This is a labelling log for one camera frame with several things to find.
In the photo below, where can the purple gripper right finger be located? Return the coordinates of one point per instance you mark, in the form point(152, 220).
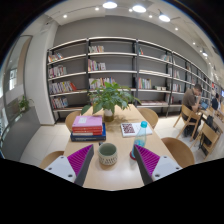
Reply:
point(147, 162)

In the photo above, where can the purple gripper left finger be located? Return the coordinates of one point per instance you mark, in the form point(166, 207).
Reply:
point(80, 161)

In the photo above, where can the clear water bottle blue cap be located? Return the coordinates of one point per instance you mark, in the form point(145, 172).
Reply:
point(140, 138)

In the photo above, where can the green patterned ceramic cup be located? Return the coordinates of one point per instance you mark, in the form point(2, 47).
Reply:
point(107, 153)

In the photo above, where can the dark blue book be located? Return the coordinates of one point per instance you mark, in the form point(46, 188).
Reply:
point(102, 137)

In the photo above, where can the red book on stack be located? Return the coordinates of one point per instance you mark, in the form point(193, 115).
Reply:
point(87, 124)

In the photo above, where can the open white magazine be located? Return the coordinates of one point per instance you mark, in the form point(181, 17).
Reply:
point(133, 129)

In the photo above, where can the wooden chair near right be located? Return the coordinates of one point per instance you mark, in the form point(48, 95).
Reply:
point(180, 151)

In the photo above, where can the wooden chair far left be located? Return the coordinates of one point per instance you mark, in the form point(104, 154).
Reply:
point(71, 118)

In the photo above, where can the wooden chair far right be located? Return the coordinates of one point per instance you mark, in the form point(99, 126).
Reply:
point(150, 116)

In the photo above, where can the light wooden folding chair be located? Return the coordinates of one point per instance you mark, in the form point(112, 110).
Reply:
point(188, 120)

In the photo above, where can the light wooden chair front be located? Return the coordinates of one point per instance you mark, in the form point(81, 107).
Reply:
point(207, 139)

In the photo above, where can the green potted plant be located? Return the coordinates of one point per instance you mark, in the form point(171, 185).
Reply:
point(106, 97)

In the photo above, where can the seated man brown shirt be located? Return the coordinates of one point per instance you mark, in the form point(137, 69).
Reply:
point(189, 100)

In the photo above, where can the small plant by window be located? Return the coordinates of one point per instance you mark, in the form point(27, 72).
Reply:
point(24, 104)

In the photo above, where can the large grey bookshelf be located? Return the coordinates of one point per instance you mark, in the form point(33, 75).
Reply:
point(157, 76)

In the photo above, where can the seated person dark shirt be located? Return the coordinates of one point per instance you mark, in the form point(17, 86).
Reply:
point(216, 102)

